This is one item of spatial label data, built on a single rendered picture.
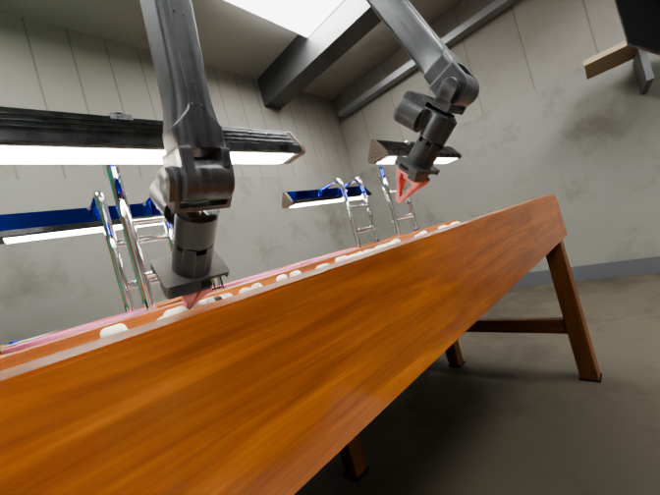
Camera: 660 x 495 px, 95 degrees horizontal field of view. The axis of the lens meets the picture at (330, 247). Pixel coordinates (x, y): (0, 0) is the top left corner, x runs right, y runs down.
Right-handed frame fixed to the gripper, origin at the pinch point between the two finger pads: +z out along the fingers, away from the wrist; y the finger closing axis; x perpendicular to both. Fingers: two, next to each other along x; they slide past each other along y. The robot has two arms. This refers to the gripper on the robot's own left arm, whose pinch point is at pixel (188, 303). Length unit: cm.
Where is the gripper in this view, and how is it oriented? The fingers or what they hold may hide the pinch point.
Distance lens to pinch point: 59.9
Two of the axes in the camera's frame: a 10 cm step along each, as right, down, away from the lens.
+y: -7.0, 1.9, -6.9
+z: -3.2, 7.8, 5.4
